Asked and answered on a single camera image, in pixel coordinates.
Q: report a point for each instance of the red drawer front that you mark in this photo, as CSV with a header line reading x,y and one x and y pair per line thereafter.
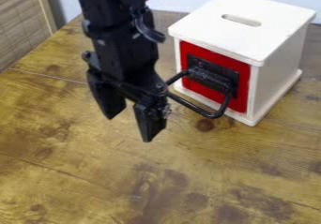
x,y
239,103

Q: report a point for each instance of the black metal drawer handle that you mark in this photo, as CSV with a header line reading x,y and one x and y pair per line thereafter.
x,y
211,77

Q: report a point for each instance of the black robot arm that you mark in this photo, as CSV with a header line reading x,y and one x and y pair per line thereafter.
x,y
111,12

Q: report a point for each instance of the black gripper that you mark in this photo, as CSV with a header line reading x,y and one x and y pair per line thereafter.
x,y
123,73

